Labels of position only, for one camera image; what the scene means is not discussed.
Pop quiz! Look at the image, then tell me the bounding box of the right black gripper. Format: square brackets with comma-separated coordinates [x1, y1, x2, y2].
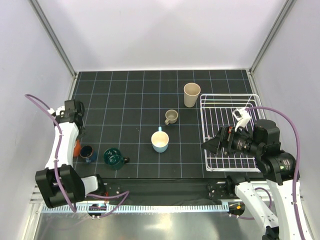
[201, 123, 263, 156]

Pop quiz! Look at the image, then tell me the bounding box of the orange mug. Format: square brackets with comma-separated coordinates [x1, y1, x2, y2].
[73, 139, 81, 158]

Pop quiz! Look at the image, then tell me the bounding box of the dark green mug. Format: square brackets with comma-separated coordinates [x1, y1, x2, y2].
[103, 148, 130, 171]

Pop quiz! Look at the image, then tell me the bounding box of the light blue mug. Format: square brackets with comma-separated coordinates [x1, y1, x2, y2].
[151, 126, 169, 153]

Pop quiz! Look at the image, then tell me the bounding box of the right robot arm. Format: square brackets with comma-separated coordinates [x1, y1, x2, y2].
[201, 119, 312, 240]

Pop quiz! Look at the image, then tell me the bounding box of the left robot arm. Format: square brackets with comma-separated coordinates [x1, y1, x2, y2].
[35, 99, 106, 209]

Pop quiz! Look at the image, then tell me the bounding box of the dark blue mug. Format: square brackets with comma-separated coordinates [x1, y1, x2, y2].
[79, 145, 98, 164]

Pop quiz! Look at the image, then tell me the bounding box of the small grey-beige mug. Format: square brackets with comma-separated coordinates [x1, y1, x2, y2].
[164, 109, 179, 125]

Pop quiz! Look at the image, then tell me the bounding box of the black grid mat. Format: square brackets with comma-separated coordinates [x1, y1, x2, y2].
[72, 69, 262, 179]

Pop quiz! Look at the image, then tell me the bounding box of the tall beige cup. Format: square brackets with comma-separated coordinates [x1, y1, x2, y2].
[183, 82, 201, 108]

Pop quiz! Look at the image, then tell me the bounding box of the white wire dish rack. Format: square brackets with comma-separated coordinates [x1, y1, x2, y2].
[199, 93, 270, 173]

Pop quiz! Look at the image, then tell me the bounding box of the white slotted cable duct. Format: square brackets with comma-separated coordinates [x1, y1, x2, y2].
[41, 203, 231, 215]

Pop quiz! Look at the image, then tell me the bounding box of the left aluminium frame post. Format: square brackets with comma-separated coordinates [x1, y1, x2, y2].
[28, 0, 77, 79]

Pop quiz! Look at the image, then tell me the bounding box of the aluminium frame post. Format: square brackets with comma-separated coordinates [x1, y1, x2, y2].
[249, 0, 296, 75]
[28, 0, 77, 79]

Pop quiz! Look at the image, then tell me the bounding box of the right aluminium frame post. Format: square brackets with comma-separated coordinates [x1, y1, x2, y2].
[249, 0, 296, 75]

